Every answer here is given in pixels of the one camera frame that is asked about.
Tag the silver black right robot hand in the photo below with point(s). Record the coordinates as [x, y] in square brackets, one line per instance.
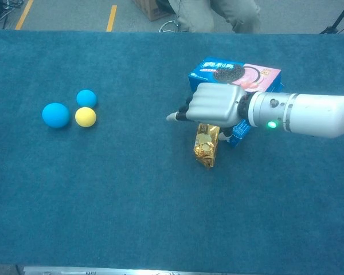
[215, 104]

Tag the blue pink Oreo cookie box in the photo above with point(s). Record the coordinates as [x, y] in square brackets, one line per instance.
[218, 73]

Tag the narrow blue snack box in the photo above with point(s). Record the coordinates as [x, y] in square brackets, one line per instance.
[239, 134]

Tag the gold foil wafer packet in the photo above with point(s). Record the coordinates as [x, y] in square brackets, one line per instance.
[206, 146]

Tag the small blue ball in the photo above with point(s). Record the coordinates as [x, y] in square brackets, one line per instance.
[86, 98]

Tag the yellow ball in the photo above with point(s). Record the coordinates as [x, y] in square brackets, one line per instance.
[85, 117]

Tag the large blue ball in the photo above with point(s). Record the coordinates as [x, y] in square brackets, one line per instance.
[55, 115]

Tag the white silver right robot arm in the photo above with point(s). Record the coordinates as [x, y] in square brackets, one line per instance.
[298, 114]

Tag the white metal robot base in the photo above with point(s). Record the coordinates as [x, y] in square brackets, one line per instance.
[74, 270]

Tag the brown cardboard box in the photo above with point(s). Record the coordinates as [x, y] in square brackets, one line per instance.
[149, 10]

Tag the seated person in khaki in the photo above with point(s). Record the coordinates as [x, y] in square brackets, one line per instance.
[218, 14]

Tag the black tripod stand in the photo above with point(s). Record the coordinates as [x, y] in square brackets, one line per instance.
[329, 30]

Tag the teal blue table carpet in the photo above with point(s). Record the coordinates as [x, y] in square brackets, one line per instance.
[74, 186]

